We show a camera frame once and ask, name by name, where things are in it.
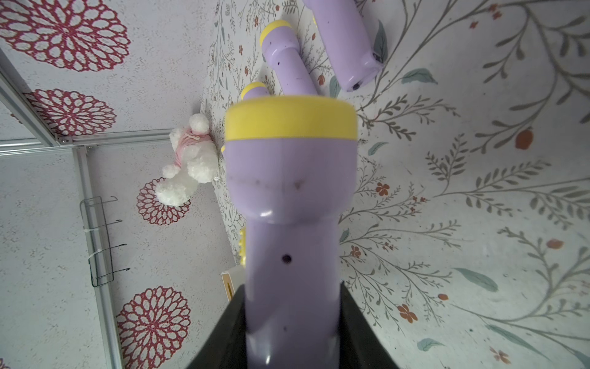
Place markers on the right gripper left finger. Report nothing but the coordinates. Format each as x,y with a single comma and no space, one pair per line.
226,345

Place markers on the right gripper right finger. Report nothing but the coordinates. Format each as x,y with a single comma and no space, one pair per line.
360,348

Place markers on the purple flashlight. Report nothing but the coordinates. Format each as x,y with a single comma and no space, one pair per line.
281,50
291,172
346,41
255,89

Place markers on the white plush teddy bear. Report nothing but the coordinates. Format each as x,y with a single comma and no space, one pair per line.
196,162

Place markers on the black wire wall rack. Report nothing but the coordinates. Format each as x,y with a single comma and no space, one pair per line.
100,248

